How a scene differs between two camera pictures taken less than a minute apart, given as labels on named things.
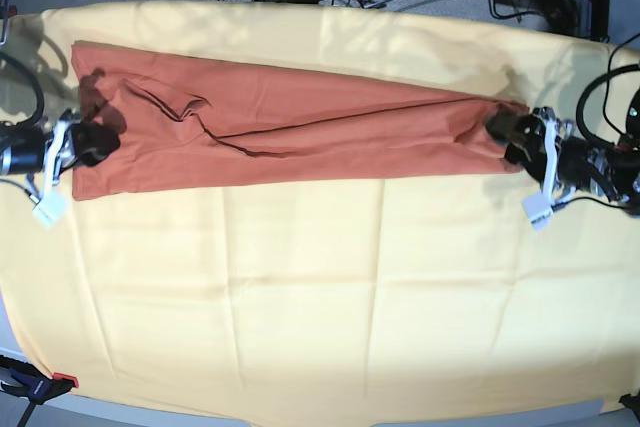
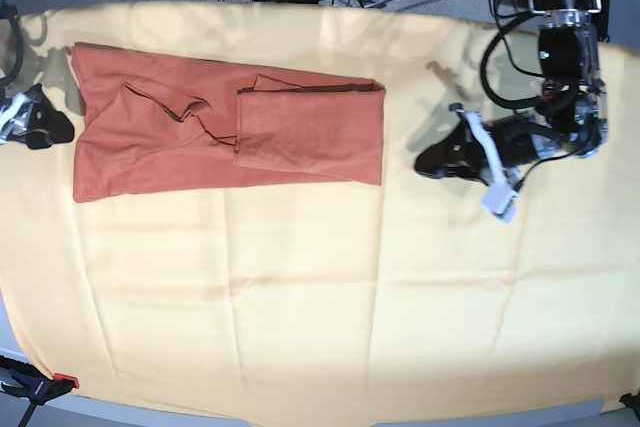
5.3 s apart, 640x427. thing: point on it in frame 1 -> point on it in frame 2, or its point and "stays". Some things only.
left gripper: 28,146 -> 48,126
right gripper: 563,160 -> 516,140
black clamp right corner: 632,402 stays
